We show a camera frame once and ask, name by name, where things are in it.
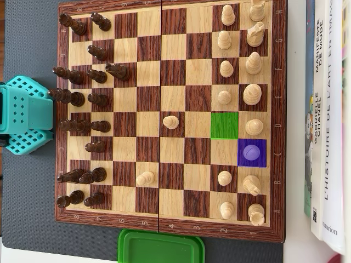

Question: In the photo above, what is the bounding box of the light chess bishop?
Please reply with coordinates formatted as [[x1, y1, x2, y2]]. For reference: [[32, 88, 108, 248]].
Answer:
[[242, 144, 261, 161], [245, 51, 263, 76]]

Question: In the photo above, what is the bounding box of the teal perforated robot base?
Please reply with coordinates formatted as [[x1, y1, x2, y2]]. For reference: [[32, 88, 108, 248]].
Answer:
[[0, 75, 54, 157]]

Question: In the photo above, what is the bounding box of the light chess pawn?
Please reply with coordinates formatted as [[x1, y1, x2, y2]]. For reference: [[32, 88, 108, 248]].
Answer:
[[217, 90, 233, 105], [219, 60, 235, 79], [217, 30, 233, 50], [221, 4, 236, 27], [135, 170, 156, 186], [220, 201, 236, 220], [217, 170, 233, 186], [162, 115, 180, 130]]

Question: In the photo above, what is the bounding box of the dark chess pawn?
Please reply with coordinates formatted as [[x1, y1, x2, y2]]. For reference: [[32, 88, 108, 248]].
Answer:
[[90, 12, 112, 32], [90, 120, 112, 133], [87, 44, 108, 62], [87, 93, 109, 108], [83, 192, 106, 208], [87, 68, 108, 84], [84, 140, 106, 153]]

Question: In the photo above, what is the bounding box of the light chess queen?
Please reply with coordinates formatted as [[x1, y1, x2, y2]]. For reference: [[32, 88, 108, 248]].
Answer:
[[245, 118, 264, 136]]

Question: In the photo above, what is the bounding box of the light chess king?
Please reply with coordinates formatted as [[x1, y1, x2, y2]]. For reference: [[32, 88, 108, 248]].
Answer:
[[242, 83, 263, 106]]

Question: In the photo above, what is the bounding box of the light chess knight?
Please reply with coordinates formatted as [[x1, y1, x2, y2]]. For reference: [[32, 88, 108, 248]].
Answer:
[[242, 174, 262, 197], [246, 21, 266, 48]]

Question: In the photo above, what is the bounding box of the dark chess queen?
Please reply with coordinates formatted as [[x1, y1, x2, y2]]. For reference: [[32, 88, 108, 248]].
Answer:
[[58, 119, 92, 135]]

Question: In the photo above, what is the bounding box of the dark chess king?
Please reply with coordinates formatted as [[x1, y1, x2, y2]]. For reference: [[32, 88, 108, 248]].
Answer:
[[48, 88, 86, 107]]

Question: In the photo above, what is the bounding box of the light chess rook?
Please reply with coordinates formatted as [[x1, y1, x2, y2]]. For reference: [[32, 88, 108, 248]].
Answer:
[[248, 0, 267, 22], [247, 203, 266, 227]]

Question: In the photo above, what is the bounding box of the dark chess rook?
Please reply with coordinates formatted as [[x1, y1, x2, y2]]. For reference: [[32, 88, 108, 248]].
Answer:
[[59, 13, 88, 36], [56, 190, 86, 208]]

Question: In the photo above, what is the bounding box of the wooden folding chessboard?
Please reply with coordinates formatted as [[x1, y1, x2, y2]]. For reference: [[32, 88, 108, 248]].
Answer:
[[54, 0, 287, 244]]

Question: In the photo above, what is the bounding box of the green plastic container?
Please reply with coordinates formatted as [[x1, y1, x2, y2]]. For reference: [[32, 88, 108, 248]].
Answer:
[[117, 228, 206, 263]]

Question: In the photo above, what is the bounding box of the white Gabrielle Chanel book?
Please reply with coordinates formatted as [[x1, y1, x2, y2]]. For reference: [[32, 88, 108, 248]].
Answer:
[[310, 0, 330, 242]]

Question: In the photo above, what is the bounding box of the grey table mat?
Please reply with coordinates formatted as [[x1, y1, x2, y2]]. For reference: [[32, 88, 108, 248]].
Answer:
[[0, 0, 285, 263]]

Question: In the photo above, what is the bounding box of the white book with colourful edge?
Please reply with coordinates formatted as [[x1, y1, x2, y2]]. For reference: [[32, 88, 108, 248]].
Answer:
[[339, 0, 351, 257]]

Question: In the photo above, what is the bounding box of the pink red object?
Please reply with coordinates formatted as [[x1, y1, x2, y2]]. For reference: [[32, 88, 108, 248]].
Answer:
[[326, 253, 351, 263]]

